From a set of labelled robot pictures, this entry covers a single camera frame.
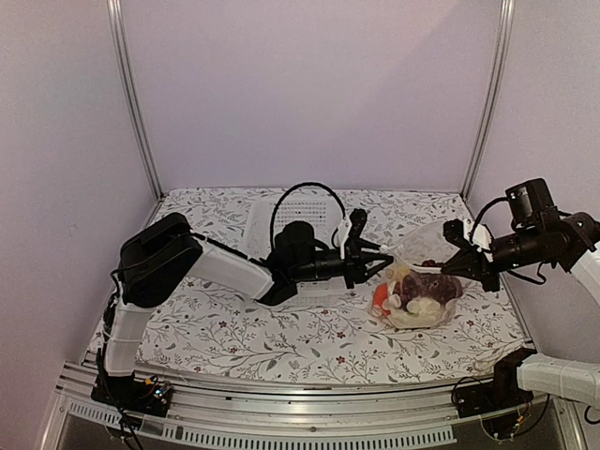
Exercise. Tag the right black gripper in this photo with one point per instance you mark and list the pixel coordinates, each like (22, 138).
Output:
(475, 261)

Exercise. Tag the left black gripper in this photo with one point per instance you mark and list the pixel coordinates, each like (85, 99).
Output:
(356, 261)

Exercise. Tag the orange mini pumpkin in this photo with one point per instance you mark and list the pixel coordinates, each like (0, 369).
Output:
(385, 302)

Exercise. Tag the clear zip top bag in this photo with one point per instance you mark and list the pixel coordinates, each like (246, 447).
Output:
(423, 246)

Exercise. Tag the dark red grape bunch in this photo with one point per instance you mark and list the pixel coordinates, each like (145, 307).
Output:
(425, 281)

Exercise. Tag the white cauliflower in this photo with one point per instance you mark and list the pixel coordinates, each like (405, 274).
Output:
(421, 312)

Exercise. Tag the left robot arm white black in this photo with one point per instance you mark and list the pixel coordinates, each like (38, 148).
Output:
(155, 261)

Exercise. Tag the floral patterned table mat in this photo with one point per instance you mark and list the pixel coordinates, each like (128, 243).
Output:
(325, 334)

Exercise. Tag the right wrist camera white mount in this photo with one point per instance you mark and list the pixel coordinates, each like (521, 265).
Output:
(469, 238)

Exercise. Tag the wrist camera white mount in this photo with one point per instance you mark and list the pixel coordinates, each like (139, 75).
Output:
(349, 228)
(469, 238)

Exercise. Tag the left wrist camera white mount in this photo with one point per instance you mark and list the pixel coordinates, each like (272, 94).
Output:
(349, 228)

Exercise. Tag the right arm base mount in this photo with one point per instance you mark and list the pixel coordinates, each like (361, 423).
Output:
(473, 397)

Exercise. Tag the aluminium front rail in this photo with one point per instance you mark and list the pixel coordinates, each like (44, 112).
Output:
(212, 412)

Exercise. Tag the right aluminium frame post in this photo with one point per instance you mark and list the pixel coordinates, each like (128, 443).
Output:
(494, 85)

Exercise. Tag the aluminium frame post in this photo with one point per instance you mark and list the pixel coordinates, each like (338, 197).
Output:
(494, 85)
(119, 39)

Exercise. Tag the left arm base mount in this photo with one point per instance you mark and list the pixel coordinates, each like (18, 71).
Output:
(126, 393)

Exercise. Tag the left aluminium frame post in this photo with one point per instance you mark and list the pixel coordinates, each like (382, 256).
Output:
(119, 39)

